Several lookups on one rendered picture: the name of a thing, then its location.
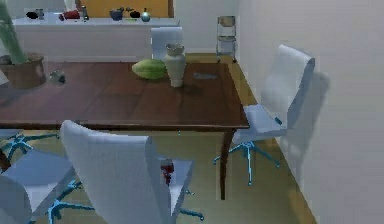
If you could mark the grey metal cup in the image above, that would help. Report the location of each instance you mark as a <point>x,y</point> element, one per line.
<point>40,13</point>

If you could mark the teal round bottle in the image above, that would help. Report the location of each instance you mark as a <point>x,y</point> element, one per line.
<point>145,16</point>

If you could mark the green plant in brown pot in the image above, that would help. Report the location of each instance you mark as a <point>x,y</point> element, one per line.
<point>20,68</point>

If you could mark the flat grey remote control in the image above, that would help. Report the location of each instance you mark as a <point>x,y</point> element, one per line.
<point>204,76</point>

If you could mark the black round object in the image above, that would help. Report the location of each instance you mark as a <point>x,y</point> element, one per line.
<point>31,15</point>

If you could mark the small red object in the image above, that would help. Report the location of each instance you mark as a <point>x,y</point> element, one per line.
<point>166,170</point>

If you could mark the red pot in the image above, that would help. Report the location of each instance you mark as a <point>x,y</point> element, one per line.
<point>71,14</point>

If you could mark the black kettle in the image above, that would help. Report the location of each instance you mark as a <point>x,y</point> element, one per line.
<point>134,14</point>

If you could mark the brown wooden dining table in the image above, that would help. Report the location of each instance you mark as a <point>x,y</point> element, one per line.
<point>110,100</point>

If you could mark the white kitchen counter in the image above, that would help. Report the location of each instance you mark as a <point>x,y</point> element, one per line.
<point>83,36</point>

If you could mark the dark blue bowl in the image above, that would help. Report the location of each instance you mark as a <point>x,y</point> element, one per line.
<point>116,14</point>

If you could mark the pale ceramic vase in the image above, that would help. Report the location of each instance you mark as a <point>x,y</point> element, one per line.
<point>175,65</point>

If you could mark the dark grey bottle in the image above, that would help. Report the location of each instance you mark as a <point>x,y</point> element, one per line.
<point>84,13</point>

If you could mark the green oval melon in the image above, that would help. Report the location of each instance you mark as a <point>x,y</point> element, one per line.
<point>149,68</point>

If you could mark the small grey round object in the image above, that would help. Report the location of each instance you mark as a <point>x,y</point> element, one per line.
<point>57,76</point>

